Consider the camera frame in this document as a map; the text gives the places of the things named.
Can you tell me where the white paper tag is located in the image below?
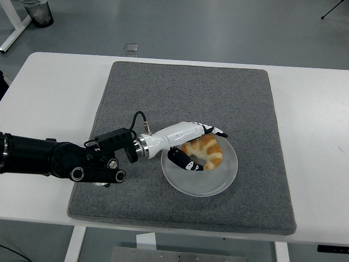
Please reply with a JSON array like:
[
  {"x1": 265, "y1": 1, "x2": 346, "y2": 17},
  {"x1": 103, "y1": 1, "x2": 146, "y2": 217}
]
[{"x1": 136, "y1": 232, "x2": 157, "y2": 251}]

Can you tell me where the white table leg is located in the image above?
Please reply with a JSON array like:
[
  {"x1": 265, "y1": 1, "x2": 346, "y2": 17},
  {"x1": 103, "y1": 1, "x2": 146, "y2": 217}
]
[
  {"x1": 64, "y1": 225, "x2": 87, "y2": 262},
  {"x1": 274, "y1": 241, "x2": 290, "y2": 262}
]

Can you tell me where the light grey round plate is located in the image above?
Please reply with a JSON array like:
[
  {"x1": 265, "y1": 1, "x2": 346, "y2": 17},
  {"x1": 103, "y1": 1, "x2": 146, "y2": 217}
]
[{"x1": 161, "y1": 128, "x2": 239, "y2": 198}]

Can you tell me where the golden croissant bread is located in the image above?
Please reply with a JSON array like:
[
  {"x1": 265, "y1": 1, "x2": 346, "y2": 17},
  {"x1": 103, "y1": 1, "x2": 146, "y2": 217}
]
[{"x1": 180, "y1": 134, "x2": 224, "y2": 171}]

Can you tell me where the dark mesh trash bin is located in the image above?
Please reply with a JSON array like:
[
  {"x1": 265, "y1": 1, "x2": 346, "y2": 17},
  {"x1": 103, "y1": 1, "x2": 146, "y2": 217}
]
[{"x1": 23, "y1": 0, "x2": 55, "y2": 28}]

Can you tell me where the thin black floor cable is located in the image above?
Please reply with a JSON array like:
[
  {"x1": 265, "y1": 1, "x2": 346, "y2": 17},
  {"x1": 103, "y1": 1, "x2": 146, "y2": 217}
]
[{"x1": 0, "y1": 244, "x2": 21, "y2": 262}]

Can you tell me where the white desk frame leg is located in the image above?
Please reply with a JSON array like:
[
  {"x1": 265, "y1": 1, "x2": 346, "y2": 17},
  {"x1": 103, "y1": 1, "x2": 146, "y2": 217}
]
[{"x1": 0, "y1": 0, "x2": 33, "y2": 54}]

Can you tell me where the metal floor outlet cover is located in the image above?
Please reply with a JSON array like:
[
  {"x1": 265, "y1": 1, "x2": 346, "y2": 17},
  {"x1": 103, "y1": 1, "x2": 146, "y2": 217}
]
[{"x1": 123, "y1": 43, "x2": 140, "y2": 58}]

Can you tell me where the black table control panel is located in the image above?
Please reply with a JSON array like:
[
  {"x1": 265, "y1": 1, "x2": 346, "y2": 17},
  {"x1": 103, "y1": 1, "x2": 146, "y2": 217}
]
[{"x1": 317, "y1": 245, "x2": 349, "y2": 253}]

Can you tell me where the black tripod leg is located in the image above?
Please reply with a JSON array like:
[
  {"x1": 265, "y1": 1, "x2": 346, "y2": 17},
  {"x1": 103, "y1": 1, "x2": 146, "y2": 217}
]
[{"x1": 321, "y1": 0, "x2": 349, "y2": 20}]

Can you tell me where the grey felt mat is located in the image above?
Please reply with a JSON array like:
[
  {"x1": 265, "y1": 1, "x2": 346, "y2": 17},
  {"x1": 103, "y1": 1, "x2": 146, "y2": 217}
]
[{"x1": 67, "y1": 61, "x2": 297, "y2": 236}]

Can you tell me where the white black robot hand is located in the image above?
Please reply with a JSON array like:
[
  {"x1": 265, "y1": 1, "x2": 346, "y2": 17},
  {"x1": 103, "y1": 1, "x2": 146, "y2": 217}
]
[{"x1": 143, "y1": 121, "x2": 229, "y2": 172}]

